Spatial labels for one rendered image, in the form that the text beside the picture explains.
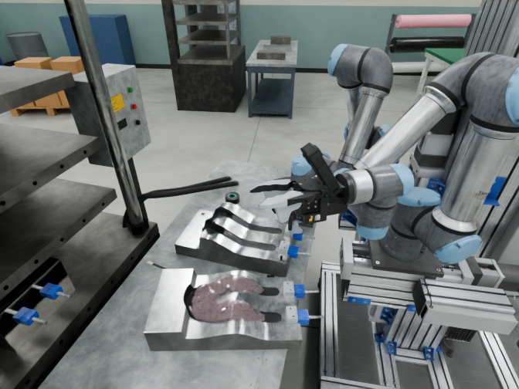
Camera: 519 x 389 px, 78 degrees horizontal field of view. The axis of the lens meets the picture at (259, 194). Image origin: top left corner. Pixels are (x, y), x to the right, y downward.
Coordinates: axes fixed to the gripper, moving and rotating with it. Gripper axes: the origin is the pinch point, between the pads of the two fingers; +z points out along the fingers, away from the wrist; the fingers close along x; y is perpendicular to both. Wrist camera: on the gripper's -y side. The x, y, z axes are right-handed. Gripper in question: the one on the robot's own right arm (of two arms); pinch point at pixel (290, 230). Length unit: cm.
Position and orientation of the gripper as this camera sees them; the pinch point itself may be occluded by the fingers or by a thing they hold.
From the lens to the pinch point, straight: 140.7
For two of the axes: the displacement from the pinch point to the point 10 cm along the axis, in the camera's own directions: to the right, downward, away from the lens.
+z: 0.0, 8.2, 5.7
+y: 9.6, 1.6, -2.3
